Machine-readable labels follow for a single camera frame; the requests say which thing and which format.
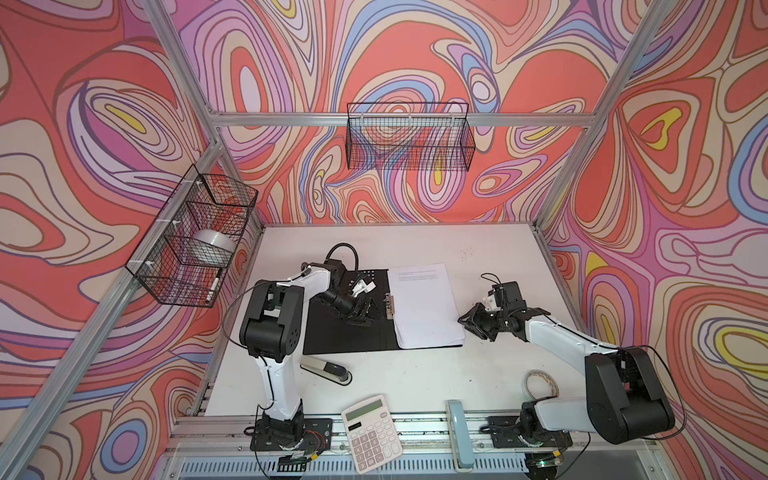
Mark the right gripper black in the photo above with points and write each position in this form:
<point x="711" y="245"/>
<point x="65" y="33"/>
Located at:
<point x="473" y="323"/>

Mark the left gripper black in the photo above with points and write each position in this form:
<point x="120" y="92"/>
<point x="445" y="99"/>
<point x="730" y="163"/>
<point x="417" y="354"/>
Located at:
<point x="357" y="313"/>

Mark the printed paper sheets stack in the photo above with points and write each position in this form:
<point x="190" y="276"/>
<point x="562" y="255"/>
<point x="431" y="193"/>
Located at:
<point x="425" y="312"/>

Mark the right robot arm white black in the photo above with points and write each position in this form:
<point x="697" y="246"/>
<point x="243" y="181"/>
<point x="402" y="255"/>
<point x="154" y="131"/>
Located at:
<point x="624" y="399"/>

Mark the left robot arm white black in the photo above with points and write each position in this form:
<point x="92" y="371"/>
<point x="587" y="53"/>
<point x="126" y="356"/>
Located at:
<point x="273" y="323"/>

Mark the black grey stapler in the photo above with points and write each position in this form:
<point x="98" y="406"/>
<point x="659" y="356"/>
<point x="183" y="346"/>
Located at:
<point x="327" y="370"/>

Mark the white desk calculator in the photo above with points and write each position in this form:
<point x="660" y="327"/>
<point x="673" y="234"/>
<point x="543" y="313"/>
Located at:
<point x="371" y="434"/>

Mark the white marker in basket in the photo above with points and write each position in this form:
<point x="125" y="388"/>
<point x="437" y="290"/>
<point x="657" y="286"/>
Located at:
<point x="213" y="287"/>

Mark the silver tape roll in basket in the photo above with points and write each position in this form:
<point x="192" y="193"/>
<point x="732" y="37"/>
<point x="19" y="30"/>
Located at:
<point x="211" y="248"/>

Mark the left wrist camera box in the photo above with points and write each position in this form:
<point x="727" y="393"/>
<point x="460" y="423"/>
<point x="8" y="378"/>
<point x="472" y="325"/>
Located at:
<point x="362" y="287"/>

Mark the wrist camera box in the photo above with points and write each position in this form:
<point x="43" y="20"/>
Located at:
<point x="362" y="287"/>
<point x="504" y="296"/>

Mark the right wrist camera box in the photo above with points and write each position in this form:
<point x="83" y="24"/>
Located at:
<point x="504" y="296"/>

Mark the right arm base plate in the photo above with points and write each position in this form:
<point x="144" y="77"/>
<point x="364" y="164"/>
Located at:
<point x="512" y="432"/>

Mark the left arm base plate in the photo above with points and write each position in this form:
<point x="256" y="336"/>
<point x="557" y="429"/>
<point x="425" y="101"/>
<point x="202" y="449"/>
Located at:
<point x="269" y="435"/>

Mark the black wire basket left wall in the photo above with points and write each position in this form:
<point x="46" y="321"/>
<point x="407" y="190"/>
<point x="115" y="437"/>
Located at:
<point x="185" y="258"/>

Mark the black wire basket wall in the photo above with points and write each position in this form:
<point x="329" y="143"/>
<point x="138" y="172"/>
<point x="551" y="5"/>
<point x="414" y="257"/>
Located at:
<point x="409" y="136"/>
<point x="185" y="258"/>

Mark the black wire basket back wall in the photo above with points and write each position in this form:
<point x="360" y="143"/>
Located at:
<point x="409" y="136"/>

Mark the aluminium frame rail front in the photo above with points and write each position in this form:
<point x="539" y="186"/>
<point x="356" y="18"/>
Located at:
<point x="217" y="448"/>

